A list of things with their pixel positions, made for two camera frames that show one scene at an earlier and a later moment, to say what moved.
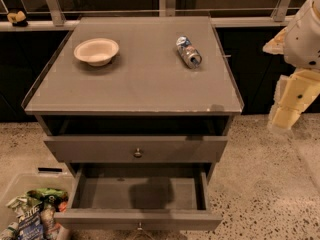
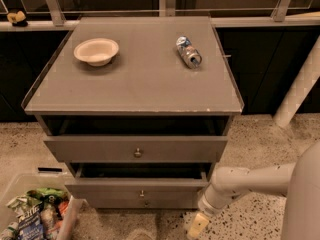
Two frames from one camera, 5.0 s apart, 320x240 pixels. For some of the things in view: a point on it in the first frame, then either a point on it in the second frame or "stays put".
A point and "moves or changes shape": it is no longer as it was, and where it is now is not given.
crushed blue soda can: (189, 54) stays put
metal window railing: (167, 8) stays put
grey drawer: (137, 197) moves or changes shape
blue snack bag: (30, 224) stays put
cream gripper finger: (284, 117) -> (199, 224)
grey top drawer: (185, 148) stays put
